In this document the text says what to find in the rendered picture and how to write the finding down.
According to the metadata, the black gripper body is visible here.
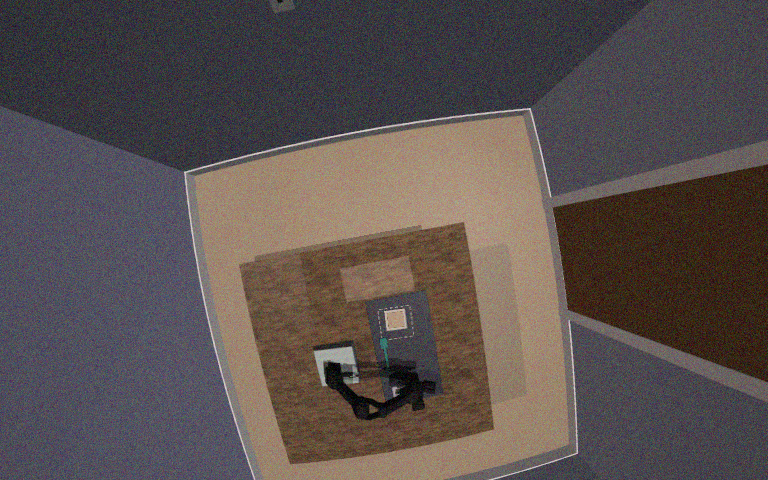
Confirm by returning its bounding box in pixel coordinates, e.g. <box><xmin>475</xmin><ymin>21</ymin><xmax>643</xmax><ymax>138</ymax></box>
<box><xmin>407</xmin><ymin>373</ymin><xmax>425</xmax><ymax>411</ymax></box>

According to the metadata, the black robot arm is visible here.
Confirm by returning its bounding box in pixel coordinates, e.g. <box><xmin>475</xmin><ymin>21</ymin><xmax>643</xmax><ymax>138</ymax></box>
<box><xmin>325</xmin><ymin>362</ymin><xmax>436</xmax><ymax>420</ymax></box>

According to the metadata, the beige tile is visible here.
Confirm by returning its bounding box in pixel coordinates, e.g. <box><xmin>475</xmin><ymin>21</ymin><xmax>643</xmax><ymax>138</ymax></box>
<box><xmin>384</xmin><ymin>308</ymin><xmax>407</xmax><ymax>331</ymax></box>

